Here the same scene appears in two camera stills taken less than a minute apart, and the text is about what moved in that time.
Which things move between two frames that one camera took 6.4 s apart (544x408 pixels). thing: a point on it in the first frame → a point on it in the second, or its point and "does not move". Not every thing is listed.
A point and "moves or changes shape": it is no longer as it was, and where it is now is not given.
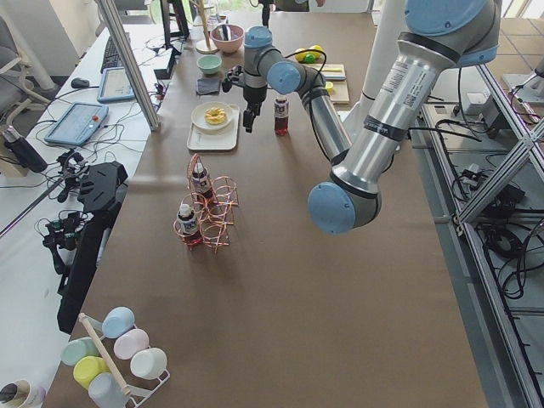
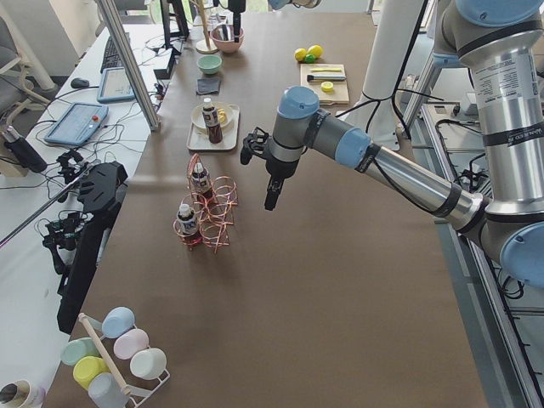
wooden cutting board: [335, 76] does not move
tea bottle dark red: [280, 110] moves or changes shape
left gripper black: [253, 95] → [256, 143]
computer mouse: [77, 82] does not move
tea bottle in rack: [188, 224] does not move
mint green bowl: [209, 64] does not move
